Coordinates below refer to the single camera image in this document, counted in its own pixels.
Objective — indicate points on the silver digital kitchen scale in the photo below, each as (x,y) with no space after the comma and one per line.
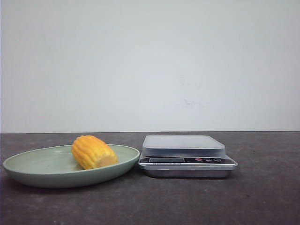
(185,156)

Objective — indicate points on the green round plate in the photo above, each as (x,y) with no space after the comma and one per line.
(55,167)

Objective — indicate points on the yellow corn cob piece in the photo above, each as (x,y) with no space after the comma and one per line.
(91,152)

